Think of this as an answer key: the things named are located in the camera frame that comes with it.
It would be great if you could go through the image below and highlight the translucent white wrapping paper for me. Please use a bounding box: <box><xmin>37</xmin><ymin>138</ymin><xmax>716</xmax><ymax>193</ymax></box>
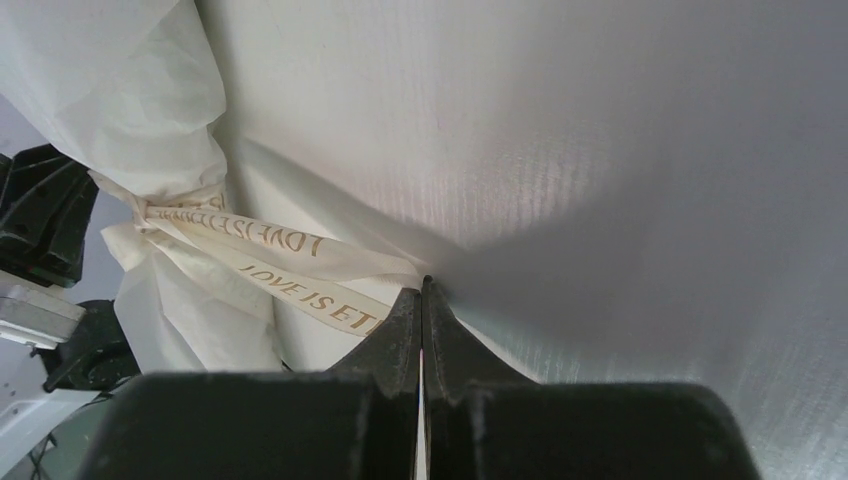
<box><xmin>0</xmin><ymin>0</ymin><xmax>432</xmax><ymax>374</ymax></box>

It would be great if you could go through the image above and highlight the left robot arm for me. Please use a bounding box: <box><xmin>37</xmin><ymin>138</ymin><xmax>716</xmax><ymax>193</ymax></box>
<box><xmin>1</xmin><ymin>144</ymin><xmax>139</xmax><ymax>477</ymax></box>

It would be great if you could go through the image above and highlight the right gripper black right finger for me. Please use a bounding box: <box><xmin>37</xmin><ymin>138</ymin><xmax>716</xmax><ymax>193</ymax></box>
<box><xmin>421</xmin><ymin>277</ymin><xmax>759</xmax><ymax>479</ymax></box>

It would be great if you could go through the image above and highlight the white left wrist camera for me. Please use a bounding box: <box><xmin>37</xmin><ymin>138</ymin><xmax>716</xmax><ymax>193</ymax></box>
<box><xmin>1</xmin><ymin>271</ymin><xmax>86</xmax><ymax>350</ymax></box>

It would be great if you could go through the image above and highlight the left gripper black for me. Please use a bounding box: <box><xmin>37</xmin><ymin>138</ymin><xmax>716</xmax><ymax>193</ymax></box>
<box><xmin>0</xmin><ymin>142</ymin><xmax>142</xmax><ymax>393</ymax></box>

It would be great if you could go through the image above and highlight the cream printed ribbon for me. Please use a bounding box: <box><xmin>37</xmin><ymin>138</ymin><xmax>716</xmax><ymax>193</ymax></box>
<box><xmin>128</xmin><ymin>190</ymin><xmax>422</xmax><ymax>337</ymax></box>

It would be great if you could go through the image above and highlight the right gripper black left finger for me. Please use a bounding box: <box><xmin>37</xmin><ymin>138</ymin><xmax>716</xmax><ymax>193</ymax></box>
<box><xmin>79</xmin><ymin>289</ymin><xmax>421</xmax><ymax>479</ymax></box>

